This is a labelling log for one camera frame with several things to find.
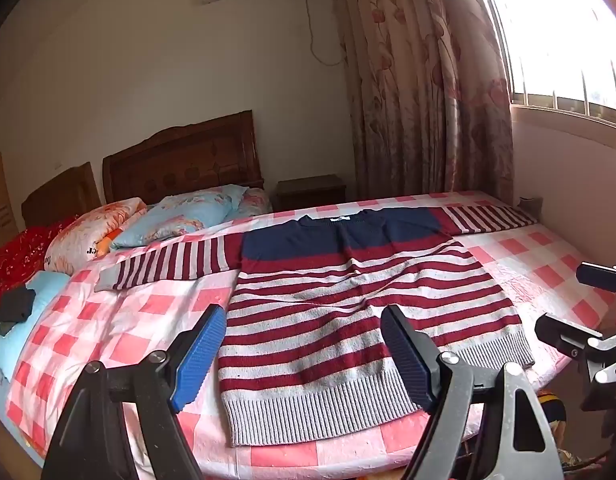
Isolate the pink checked bed sheet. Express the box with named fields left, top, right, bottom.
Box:
left=5, top=191, right=616, bottom=480

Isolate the small wooden headboard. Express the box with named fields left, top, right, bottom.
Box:
left=21, top=161, right=103, bottom=228

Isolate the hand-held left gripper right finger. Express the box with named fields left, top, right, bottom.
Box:
left=380, top=304, right=563, bottom=480

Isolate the dark wooden nightstand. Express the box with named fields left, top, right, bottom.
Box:
left=270, top=174, right=347, bottom=212

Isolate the small grey object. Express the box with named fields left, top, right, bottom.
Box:
left=518, top=196, right=543, bottom=221

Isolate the thin white wall cable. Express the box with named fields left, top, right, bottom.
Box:
left=303, top=0, right=346, bottom=67

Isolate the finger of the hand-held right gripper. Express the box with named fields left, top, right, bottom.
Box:
left=534, top=312, right=604, bottom=358
left=576, top=261, right=616, bottom=295

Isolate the red and grey striped sweater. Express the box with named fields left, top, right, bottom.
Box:
left=94, top=205, right=541, bottom=448

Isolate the red patterned quilt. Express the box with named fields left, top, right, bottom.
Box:
left=0, top=215, right=81, bottom=321

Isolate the orange floral pillow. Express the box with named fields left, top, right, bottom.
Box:
left=44, top=197, right=148, bottom=276

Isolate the light wooden wardrobe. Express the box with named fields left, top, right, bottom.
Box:
left=0, top=152, right=20, bottom=256

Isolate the dark cloth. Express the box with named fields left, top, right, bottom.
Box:
left=0, top=287, right=37, bottom=337

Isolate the light blue pillow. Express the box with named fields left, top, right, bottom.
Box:
left=0, top=271, right=71, bottom=381

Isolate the pink floral curtain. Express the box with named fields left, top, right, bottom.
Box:
left=325, top=0, right=516, bottom=206

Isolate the large carved wooden headboard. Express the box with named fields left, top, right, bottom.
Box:
left=102, top=110, right=265, bottom=206

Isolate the blue floral pillow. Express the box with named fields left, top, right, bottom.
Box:
left=109, top=184, right=273, bottom=251

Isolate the barred window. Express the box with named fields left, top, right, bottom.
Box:
left=462, top=0, right=616, bottom=126

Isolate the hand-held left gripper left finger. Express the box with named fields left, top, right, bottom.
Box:
left=40, top=304, right=227, bottom=480

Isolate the orange patterned object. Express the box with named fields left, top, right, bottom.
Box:
left=538, top=390, right=568, bottom=441

